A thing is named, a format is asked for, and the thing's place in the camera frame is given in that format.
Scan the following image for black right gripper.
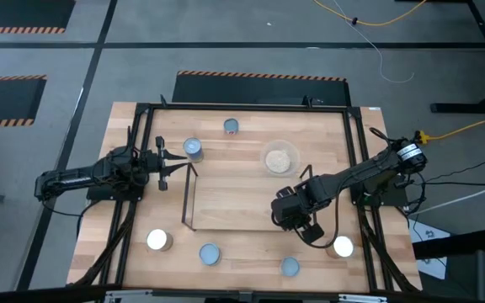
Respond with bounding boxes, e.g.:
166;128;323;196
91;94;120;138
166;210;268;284
270;183;317;231

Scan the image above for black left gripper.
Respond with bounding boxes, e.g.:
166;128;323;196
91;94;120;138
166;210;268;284
140;135;189;192

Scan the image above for tall teal yellow carrots can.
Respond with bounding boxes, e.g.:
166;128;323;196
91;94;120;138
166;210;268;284
182;136;205;164

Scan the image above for mandarin oranges can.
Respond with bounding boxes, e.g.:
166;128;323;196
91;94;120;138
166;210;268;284
279;256;301;278

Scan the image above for pink salmon can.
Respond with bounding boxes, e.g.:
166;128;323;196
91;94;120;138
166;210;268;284
222;117;241;136

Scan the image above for tall orange red label can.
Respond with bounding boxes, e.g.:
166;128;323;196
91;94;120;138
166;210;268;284
146;228;174;253

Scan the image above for tall blue yellow label can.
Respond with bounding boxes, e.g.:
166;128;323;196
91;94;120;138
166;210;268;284
198;242;222;267

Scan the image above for beige grain heap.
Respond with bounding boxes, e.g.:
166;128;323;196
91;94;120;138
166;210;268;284
265;150;292;174

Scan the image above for clear plastic bowl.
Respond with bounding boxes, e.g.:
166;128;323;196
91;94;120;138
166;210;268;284
259;139;301;178

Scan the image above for black mat hazard stripe edge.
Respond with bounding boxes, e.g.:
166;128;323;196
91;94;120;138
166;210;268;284
0;0;77;35
0;74;48;130
171;70;352;107

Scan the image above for white paper sheet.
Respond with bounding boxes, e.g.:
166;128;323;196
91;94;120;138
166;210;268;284
406;218;452;281

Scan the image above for black bar furniture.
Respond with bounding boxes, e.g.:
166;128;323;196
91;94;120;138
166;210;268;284
413;229;485;303

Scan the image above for black beam silver brackets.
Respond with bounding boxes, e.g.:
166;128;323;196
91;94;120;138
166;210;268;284
0;284;485;303

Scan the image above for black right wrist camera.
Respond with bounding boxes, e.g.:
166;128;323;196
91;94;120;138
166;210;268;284
296;221;326;246

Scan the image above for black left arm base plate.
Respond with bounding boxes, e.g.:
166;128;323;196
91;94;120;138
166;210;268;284
86;184;145;202

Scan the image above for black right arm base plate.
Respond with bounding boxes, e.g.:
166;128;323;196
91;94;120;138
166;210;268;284
349;174;408;207

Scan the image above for yellow extension cord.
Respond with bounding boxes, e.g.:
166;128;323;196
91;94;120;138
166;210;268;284
414;108;485;144

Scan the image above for thin white floor cable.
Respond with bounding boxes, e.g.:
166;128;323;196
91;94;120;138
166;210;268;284
333;0;415;84

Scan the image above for thick white cable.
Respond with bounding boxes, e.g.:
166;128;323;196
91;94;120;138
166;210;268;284
408;176;485;216

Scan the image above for black desk frame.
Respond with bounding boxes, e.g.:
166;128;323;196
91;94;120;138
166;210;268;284
396;0;485;114

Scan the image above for thin yellow floor cable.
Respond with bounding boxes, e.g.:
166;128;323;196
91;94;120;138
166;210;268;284
312;0;429;27

